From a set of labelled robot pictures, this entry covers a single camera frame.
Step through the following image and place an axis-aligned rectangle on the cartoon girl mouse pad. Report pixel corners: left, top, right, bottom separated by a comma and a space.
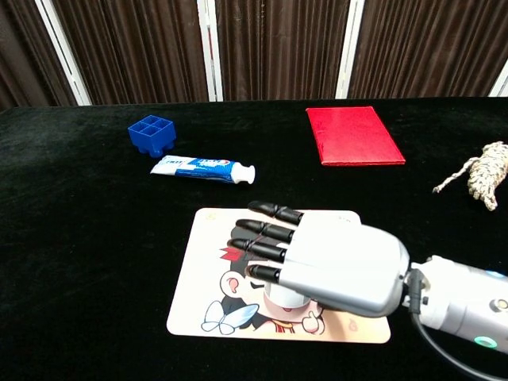
166, 207, 392, 344

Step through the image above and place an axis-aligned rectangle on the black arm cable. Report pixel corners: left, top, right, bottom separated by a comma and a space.
404, 267, 508, 381

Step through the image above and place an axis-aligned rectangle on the white blue toothpaste tube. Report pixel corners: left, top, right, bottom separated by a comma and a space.
149, 154, 256, 186

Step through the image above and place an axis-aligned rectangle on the beige braided rope bundle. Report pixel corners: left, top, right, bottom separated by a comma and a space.
431, 140, 508, 212

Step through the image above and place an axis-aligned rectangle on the white frame post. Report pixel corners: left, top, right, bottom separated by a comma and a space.
33, 0, 93, 107
488, 59, 508, 98
196, 0, 225, 103
334, 0, 366, 100

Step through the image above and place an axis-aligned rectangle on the red booklet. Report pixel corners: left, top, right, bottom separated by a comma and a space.
305, 105, 406, 167

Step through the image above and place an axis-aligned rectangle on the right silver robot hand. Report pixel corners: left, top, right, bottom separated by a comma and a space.
228, 200, 411, 318

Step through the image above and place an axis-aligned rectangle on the black velvet tablecloth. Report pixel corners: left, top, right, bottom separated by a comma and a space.
0, 96, 508, 381

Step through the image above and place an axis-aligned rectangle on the blue plastic grid tray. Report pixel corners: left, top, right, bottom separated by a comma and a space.
127, 114, 178, 160

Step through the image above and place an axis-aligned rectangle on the brown pleated curtain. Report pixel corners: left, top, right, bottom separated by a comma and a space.
214, 0, 351, 102
0, 0, 79, 112
52, 0, 210, 106
347, 0, 508, 100

